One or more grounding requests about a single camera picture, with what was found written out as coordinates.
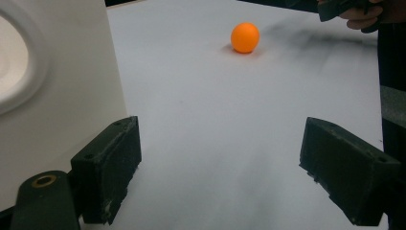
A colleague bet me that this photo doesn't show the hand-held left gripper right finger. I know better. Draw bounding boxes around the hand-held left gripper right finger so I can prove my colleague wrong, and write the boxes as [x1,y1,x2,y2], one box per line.
[299,116,402,227]

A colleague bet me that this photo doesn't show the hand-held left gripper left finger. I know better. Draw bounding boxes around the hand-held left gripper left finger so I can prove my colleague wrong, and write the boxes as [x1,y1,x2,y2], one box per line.
[70,115,143,226]

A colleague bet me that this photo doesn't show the orange ball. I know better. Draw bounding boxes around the orange ball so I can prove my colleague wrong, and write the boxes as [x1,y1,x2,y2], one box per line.
[230,21,260,55]

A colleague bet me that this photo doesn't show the white plastic bin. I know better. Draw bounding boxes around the white plastic bin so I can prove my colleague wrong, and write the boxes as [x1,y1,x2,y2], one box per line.
[0,0,129,212]

